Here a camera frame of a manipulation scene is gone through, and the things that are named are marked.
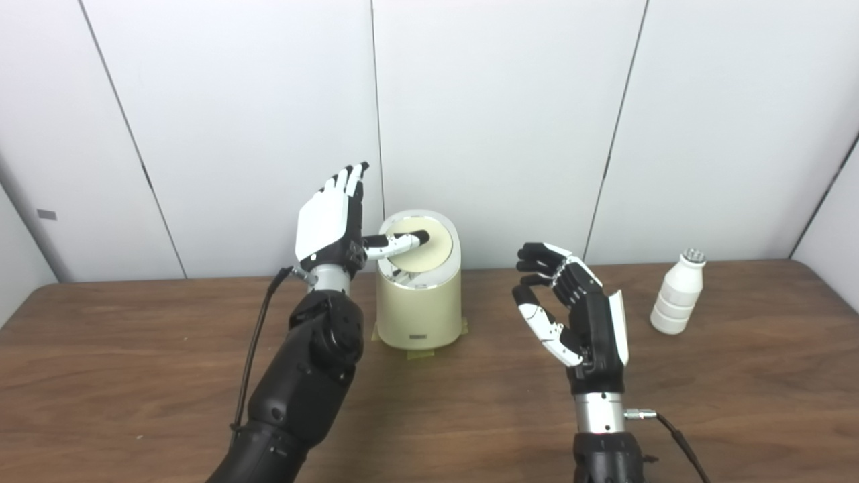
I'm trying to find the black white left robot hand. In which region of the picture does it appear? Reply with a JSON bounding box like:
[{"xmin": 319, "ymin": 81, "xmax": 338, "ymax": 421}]
[{"xmin": 295, "ymin": 162, "xmax": 431, "ymax": 276}]

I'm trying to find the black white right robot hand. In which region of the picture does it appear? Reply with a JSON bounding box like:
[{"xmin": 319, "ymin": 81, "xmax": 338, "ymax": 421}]
[{"xmin": 512, "ymin": 242, "xmax": 630, "ymax": 395}]

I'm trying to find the small white plastic bottle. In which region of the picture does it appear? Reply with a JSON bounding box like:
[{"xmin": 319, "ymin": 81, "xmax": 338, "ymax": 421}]
[{"xmin": 650, "ymin": 248, "xmax": 707, "ymax": 335}]

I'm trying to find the cream round bin lid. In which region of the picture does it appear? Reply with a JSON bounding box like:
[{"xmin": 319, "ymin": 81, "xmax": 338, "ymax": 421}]
[{"xmin": 385, "ymin": 217, "xmax": 452, "ymax": 273}]

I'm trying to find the cream-colored round bin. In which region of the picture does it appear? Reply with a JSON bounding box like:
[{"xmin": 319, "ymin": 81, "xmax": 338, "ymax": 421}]
[{"xmin": 375, "ymin": 209, "xmax": 463, "ymax": 350}]

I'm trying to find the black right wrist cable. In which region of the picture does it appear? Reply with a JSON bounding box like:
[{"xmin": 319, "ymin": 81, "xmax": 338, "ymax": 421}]
[{"xmin": 623, "ymin": 407, "xmax": 713, "ymax": 483}]

